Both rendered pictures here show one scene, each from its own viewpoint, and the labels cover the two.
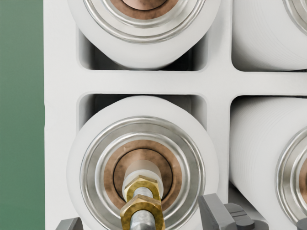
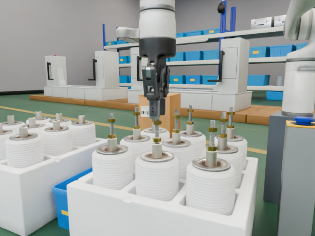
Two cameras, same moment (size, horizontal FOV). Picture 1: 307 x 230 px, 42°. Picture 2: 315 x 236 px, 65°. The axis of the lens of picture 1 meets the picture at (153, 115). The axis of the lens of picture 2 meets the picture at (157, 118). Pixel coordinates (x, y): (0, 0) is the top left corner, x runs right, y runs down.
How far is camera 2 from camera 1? 54 cm
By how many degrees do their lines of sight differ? 81
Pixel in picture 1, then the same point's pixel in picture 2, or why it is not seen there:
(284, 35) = (140, 144)
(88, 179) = (150, 159)
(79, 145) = (140, 161)
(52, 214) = (163, 206)
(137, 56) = (127, 154)
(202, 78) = not seen: hidden behind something
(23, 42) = not seen: outside the picture
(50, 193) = (154, 204)
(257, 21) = (135, 152)
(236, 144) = not seen: hidden behind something
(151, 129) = (146, 153)
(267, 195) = (174, 149)
